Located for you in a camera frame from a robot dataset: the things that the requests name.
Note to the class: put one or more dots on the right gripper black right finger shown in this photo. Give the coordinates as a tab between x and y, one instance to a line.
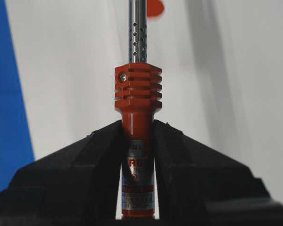
198	186

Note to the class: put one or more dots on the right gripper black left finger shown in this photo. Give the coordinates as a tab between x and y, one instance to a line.
75	186

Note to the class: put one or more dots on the red soldering iron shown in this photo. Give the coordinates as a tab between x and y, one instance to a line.
137	98

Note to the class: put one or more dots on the right red dot mark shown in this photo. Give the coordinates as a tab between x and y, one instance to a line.
155	8

